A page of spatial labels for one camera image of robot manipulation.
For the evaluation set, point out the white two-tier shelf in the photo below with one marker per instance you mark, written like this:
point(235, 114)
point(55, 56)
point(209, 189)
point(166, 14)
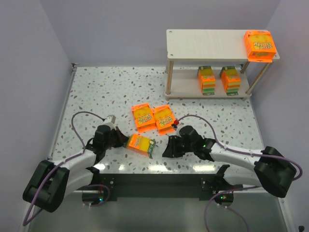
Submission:
point(214, 47)

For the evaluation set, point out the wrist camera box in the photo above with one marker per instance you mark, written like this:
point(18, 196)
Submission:
point(110, 121)
point(175, 124)

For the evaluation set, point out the orange Scrub Daddy box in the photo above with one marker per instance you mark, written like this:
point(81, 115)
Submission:
point(259, 46)
point(144, 118)
point(164, 119)

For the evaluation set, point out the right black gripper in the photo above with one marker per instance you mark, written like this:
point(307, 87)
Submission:
point(175, 146)

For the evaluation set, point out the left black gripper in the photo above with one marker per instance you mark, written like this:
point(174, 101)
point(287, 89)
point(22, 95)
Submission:
point(116, 137)

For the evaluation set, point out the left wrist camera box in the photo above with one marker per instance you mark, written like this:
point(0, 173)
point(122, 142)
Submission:
point(110, 121)

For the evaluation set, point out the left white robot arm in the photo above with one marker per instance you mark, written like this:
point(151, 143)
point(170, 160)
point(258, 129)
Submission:
point(51, 182)

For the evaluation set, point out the multicolour sponge stack pack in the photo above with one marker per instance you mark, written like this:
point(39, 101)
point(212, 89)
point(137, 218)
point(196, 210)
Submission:
point(206, 79)
point(230, 80)
point(141, 145)

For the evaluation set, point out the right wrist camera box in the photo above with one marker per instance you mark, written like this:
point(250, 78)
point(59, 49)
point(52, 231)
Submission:
point(175, 124)

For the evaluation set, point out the left aluminium frame rail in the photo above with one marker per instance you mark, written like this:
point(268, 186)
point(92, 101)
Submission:
point(63, 108)

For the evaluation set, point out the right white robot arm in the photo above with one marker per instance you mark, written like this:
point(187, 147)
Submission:
point(266, 168)

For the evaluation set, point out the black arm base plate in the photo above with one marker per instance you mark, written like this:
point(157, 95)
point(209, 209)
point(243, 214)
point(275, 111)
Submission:
point(200, 186)

